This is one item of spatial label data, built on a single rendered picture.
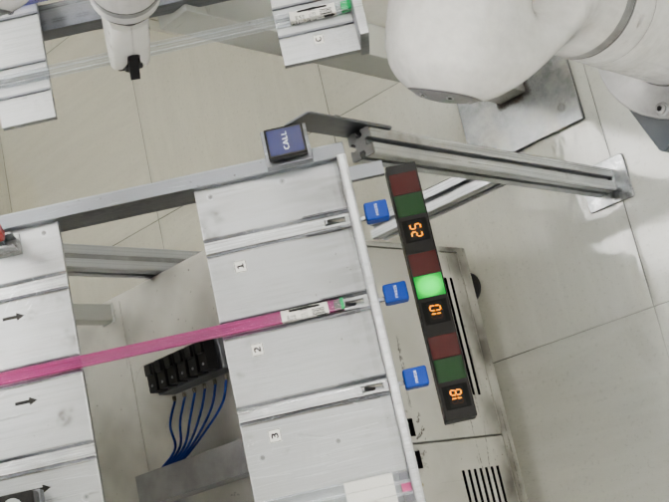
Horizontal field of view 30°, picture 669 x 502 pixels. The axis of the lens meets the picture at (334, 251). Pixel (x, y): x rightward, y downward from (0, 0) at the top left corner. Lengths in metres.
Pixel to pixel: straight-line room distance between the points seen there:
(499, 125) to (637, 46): 1.14
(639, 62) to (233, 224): 0.60
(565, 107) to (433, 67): 1.26
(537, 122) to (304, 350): 0.89
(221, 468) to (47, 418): 0.36
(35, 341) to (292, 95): 1.26
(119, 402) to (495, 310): 0.71
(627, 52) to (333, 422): 0.60
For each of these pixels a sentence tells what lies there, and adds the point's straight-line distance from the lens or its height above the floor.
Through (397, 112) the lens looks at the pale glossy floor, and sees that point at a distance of 2.53.
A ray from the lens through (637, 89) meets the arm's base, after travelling 1.39.
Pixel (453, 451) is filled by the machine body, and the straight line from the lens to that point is 2.11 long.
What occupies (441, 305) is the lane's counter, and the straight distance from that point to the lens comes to 1.59.
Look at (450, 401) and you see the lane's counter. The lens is 1.57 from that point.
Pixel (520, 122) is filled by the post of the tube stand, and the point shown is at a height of 0.01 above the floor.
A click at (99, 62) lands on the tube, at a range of 1.65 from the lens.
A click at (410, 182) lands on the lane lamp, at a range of 1.63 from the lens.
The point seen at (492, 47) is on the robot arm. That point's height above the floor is 1.08.
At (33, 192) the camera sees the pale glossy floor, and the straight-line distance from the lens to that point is 3.50.
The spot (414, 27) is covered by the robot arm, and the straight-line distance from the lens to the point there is 1.03.
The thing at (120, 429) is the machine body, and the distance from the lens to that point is 2.13.
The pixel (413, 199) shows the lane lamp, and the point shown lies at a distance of 1.62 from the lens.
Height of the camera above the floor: 1.90
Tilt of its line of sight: 47 degrees down
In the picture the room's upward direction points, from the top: 86 degrees counter-clockwise
